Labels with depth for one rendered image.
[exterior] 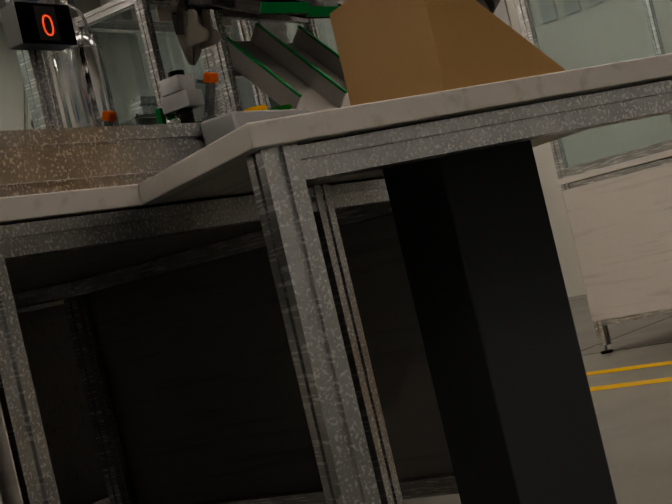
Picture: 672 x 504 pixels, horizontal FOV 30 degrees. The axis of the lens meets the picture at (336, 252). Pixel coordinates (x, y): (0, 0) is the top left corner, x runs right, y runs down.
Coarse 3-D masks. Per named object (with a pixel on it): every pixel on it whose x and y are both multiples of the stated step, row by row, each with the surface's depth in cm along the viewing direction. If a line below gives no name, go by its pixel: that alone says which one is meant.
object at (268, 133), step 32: (608, 64) 159; (640, 64) 161; (416, 96) 146; (448, 96) 148; (480, 96) 150; (512, 96) 152; (544, 96) 154; (256, 128) 136; (288, 128) 138; (320, 128) 140; (352, 128) 141; (384, 128) 146; (192, 160) 151; (224, 160) 143; (160, 192) 163; (192, 192) 169; (224, 192) 181
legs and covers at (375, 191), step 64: (320, 192) 208; (384, 192) 224; (0, 256) 150; (192, 256) 318; (256, 256) 311; (384, 256) 291; (0, 320) 148; (128, 320) 338; (192, 320) 325; (256, 320) 314; (384, 320) 293; (0, 384) 147; (128, 384) 341; (192, 384) 328; (256, 384) 316; (384, 384) 295; (0, 448) 147; (128, 448) 343; (192, 448) 330; (256, 448) 318; (384, 448) 208
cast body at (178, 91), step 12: (180, 72) 222; (168, 84) 221; (180, 84) 220; (192, 84) 223; (168, 96) 221; (180, 96) 220; (192, 96) 220; (168, 108) 222; (180, 108) 220; (192, 108) 223
